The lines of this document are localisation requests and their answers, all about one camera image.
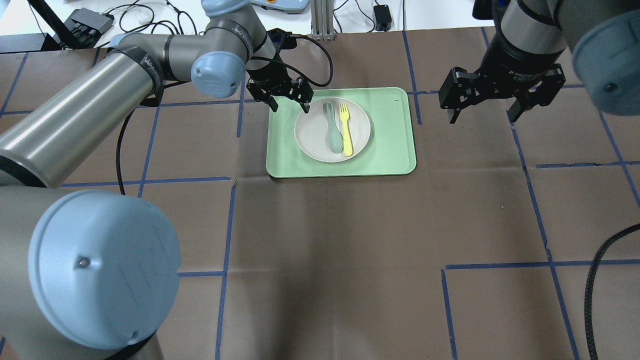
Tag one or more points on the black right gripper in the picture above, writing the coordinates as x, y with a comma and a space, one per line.
517, 62

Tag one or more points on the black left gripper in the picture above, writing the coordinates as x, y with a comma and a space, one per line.
267, 73

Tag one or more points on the white round plate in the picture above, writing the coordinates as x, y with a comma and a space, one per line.
310, 130

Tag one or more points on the yellow plastic fork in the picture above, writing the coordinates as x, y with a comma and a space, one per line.
344, 118

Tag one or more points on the grey-green plastic spoon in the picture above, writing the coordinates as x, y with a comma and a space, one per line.
333, 136

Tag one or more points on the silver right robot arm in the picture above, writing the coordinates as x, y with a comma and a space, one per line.
530, 35

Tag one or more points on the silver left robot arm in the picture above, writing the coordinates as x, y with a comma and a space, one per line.
92, 274

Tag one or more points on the light green plastic tray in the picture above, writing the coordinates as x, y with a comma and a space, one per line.
376, 120

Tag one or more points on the black power adapter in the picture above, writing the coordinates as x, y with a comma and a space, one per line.
383, 19

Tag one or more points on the aluminium frame post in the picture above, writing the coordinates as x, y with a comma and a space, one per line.
322, 20

